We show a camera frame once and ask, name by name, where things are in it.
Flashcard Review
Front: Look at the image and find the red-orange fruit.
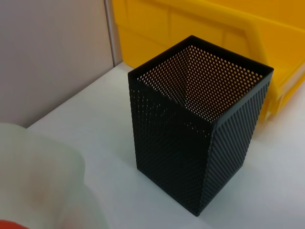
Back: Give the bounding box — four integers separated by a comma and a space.
0, 219, 31, 229

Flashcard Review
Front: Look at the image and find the black mesh pen holder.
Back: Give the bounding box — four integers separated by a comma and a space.
127, 35, 275, 217

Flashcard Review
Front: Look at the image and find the translucent wavy fruit bowl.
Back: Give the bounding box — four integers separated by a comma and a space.
0, 123, 108, 229

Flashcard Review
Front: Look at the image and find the yellow plastic bin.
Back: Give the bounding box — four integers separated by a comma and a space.
112, 0, 305, 120

